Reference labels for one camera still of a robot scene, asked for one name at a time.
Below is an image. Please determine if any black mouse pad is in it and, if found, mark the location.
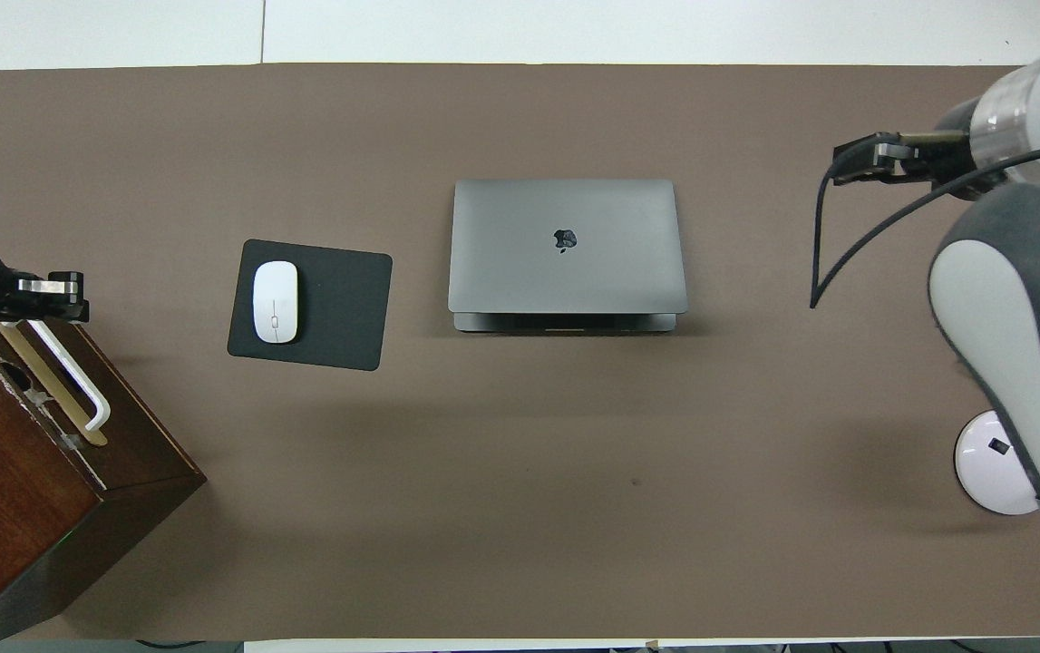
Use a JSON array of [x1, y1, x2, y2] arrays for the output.
[[227, 239, 394, 372]]

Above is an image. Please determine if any large brown table mat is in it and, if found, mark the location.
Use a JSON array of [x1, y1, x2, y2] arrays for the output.
[[0, 63, 1040, 640]]

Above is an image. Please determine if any white desk lamp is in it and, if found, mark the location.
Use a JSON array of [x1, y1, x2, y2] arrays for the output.
[[954, 410, 1040, 516]]

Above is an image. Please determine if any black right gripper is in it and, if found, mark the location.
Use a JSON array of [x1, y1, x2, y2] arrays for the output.
[[832, 98, 1006, 200]]

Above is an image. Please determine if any white box handle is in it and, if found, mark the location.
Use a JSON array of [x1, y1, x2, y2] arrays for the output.
[[0, 319, 112, 434]]

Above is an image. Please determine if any grey aluminium laptop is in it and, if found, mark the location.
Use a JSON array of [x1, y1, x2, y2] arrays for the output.
[[447, 179, 690, 334]]

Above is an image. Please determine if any white computer mouse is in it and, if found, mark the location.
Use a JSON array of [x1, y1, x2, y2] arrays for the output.
[[252, 260, 300, 345]]

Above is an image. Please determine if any dark brown wooden box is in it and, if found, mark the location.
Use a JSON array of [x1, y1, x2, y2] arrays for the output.
[[0, 317, 207, 652]]

